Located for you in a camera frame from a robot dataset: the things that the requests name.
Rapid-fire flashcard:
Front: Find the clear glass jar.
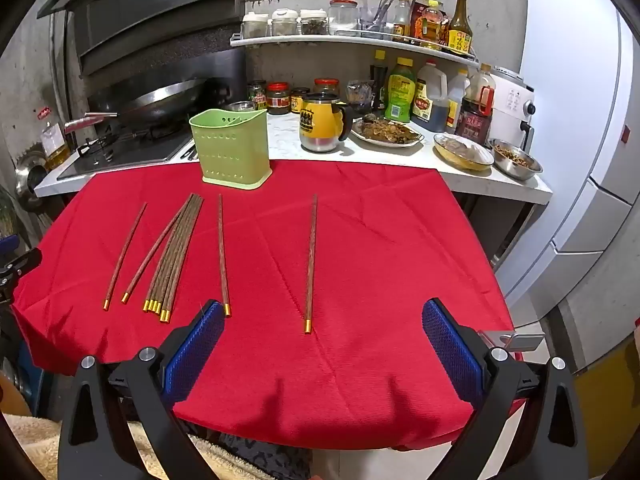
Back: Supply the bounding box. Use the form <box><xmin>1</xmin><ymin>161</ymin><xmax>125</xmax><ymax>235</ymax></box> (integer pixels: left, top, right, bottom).
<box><xmin>328</xmin><ymin>0</ymin><xmax>360</xmax><ymax>36</ymax></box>

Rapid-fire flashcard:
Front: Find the dark bottle yellow cap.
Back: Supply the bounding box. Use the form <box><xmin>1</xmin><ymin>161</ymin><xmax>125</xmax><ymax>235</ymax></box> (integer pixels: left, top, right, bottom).
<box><xmin>370</xmin><ymin>50</ymin><xmax>389</xmax><ymax>111</ymax></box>

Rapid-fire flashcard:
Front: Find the metal bracket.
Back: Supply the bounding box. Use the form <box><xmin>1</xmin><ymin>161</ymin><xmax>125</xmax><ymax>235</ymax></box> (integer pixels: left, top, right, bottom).
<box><xmin>477</xmin><ymin>330</ymin><xmax>547</xmax><ymax>354</ymax></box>

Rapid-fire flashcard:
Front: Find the dark snack bag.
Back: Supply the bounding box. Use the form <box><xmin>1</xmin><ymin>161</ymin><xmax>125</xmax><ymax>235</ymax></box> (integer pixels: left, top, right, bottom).
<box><xmin>346</xmin><ymin>80</ymin><xmax>374</xmax><ymax>114</ymax></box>

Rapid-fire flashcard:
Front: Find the green plastic utensil holder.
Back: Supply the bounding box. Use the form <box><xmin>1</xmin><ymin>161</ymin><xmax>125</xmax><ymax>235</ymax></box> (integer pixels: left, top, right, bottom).
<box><xmin>189</xmin><ymin>108</ymin><xmax>273</xmax><ymax>191</ymax></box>

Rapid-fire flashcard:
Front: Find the clear utensil container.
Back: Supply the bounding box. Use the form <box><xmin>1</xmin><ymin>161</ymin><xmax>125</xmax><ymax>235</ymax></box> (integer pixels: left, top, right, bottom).
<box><xmin>359</xmin><ymin>0</ymin><xmax>397</xmax><ymax>41</ymax></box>

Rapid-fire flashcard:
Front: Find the gold-tipped wooden chopstick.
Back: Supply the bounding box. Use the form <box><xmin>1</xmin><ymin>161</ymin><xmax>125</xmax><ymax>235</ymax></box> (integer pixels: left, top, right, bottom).
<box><xmin>103</xmin><ymin>202</ymin><xmax>148</xmax><ymax>312</ymax></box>
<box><xmin>217</xmin><ymin>194</ymin><xmax>232</xmax><ymax>318</ymax></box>
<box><xmin>303</xmin><ymin>194</ymin><xmax>319</xmax><ymax>336</ymax></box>
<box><xmin>121</xmin><ymin>194</ymin><xmax>195</xmax><ymax>305</ymax></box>

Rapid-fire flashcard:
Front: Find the steel pot lid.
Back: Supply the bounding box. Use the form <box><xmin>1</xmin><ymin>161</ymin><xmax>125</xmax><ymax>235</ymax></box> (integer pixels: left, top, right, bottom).
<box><xmin>14</xmin><ymin>157</ymin><xmax>51</xmax><ymax>212</ymax></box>

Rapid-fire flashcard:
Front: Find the green bottle yellow cap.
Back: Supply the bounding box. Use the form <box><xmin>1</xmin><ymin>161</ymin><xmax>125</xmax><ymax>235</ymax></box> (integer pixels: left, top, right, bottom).
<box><xmin>384</xmin><ymin>56</ymin><xmax>417</xmax><ymax>122</ymax></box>

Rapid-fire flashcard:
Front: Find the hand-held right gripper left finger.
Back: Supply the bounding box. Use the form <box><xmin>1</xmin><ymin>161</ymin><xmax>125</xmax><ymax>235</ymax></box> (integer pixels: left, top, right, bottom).
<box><xmin>57</xmin><ymin>299</ymin><xmax>227</xmax><ymax>480</ymax></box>

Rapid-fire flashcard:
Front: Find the dark jug red handle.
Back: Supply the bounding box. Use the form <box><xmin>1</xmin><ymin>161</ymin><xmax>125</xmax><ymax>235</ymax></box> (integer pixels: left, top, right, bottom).
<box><xmin>455</xmin><ymin>63</ymin><xmax>496</xmax><ymax>146</ymax></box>

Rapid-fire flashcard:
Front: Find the white refrigerator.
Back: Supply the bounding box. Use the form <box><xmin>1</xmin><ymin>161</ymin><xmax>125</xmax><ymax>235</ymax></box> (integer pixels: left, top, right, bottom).
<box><xmin>495</xmin><ymin>0</ymin><xmax>640</xmax><ymax>307</ymax></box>

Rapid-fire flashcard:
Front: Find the bundle of wooden chopsticks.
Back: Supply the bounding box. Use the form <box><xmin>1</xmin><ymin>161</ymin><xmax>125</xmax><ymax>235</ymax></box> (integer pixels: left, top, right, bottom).
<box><xmin>143</xmin><ymin>195</ymin><xmax>206</xmax><ymax>323</ymax></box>

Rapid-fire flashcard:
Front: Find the white wall shelf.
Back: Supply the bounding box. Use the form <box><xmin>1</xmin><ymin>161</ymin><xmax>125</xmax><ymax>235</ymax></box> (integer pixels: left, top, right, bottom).
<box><xmin>230</xmin><ymin>33</ymin><xmax>482</xmax><ymax>69</ymax></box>

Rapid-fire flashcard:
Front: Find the red tablecloth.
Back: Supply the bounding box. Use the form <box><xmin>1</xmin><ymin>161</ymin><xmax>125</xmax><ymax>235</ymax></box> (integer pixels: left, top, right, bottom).
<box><xmin>10</xmin><ymin>159</ymin><xmax>518</xmax><ymax>452</ymax></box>

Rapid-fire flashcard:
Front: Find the large white plastic jug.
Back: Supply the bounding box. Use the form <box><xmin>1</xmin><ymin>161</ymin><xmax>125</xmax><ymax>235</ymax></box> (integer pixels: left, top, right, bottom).
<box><xmin>411</xmin><ymin>60</ymin><xmax>449</xmax><ymax>126</ymax></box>

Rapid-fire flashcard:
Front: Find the red seasoning packet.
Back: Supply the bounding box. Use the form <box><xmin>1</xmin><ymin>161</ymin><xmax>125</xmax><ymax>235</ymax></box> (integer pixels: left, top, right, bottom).
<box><xmin>410</xmin><ymin>0</ymin><xmax>432</xmax><ymax>41</ymax></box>

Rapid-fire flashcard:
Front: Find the plate of cooked food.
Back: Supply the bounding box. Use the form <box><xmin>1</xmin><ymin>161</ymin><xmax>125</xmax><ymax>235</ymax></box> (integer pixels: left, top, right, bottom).
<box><xmin>350</xmin><ymin>115</ymin><xmax>426</xmax><ymax>149</ymax></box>

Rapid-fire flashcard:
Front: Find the dark sauce bottle yellow label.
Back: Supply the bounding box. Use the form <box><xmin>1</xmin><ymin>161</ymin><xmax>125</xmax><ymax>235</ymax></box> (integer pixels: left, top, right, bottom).
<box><xmin>447</xmin><ymin>0</ymin><xmax>474</xmax><ymax>56</ymax></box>

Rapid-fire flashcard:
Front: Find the small white plastic jug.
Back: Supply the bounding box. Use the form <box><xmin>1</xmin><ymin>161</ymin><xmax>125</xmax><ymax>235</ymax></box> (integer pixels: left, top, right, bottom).
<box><xmin>445</xmin><ymin>67</ymin><xmax>471</xmax><ymax>129</ymax></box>

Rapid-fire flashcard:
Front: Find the yellow bowl plastic wrap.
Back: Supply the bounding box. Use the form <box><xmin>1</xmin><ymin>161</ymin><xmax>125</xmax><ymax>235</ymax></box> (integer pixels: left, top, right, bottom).
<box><xmin>433</xmin><ymin>132</ymin><xmax>496</xmax><ymax>172</ymax></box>

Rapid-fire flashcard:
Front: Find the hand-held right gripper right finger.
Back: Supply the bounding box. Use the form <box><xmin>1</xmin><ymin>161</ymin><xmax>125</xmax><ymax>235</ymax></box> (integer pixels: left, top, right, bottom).
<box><xmin>421</xmin><ymin>298</ymin><xmax>592</xmax><ymax>480</ymax></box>

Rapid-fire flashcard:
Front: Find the white-lid spice jar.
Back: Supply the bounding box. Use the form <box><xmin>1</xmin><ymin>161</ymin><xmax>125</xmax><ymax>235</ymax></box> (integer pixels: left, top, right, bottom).
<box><xmin>242</xmin><ymin>11</ymin><xmax>270</xmax><ymax>39</ymax></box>
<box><xmin>271</xmin><ymin>8</ymin><xmax>300</xmax><ymax>37</ymax></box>
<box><xmin>300</xmin><ymin>9</ymin><xmax>329</xmax><ymax>36</ymax></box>

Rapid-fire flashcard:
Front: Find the steel bowl with food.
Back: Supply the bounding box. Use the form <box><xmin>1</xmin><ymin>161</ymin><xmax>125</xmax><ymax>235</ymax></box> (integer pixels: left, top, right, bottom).
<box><xmin>488</xmin><ymin>138</ymin><xmax>544</xmax><ymax>181</ymax></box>

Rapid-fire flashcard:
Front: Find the steel wok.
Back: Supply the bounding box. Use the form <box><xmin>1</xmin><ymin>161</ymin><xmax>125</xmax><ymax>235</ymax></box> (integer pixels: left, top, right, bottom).
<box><xmin>64</xmin><ymin>78</ymin><xmax>211</xmax><ymax>135</ymax></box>

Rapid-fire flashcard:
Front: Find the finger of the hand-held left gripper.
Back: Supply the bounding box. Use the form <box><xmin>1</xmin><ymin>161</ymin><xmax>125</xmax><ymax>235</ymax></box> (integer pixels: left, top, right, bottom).
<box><xmin>0</xmin><ymin>247</ymin><xmax>44</xmax><ymax>306</ymax></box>

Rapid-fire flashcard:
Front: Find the black range hood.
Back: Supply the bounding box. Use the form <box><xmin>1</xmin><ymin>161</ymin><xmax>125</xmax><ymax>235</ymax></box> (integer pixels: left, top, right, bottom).
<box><xmin>37</xmin><ymin>0</ymin><xmax>248</xmax><ymax>77</ymax></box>

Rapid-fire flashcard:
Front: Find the white air fryer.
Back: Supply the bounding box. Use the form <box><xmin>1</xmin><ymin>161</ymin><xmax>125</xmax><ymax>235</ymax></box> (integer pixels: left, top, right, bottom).
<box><xmin>487</xmin><ymin>67</ymin><xmax>537</xmax><ymax>151</ymax></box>

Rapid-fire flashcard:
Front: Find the dark sauce jar red lid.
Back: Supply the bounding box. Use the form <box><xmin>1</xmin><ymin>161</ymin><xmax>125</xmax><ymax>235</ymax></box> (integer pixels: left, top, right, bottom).
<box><xmin>266</xmin><ymin>82</ymin><xmax>291</xmax><ymax>115</ymax></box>

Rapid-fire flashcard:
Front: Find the yellow cooking oil bottle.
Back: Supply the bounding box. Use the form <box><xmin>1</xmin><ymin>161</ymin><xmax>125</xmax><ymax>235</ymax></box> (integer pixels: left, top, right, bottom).
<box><xmin>418</xmin><ymin>1</ymin><xmax>449</xmax><ymax>49</ymax></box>

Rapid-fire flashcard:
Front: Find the clear oil bottle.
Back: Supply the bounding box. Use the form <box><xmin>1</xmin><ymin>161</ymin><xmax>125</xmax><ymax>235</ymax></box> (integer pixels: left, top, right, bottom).
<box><xmin>42</xmin><ymin>122</ymin><xmax>71</xmax><ymax>171</ymax></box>

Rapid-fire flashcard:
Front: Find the small seasoning bottle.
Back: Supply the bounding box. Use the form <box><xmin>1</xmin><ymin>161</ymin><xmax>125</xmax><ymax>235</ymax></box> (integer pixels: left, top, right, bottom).
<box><xmin>392</xmin><ymin>0</ymin><xmax>412</xmax><ymax>42</ymax></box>

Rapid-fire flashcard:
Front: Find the black gas stove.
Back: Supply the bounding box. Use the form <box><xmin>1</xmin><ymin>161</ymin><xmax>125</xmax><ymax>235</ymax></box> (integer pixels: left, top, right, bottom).
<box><xmin>56</xmin><ymin>127</ymin><xmax>197</xmax><ymax>182</ymax></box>

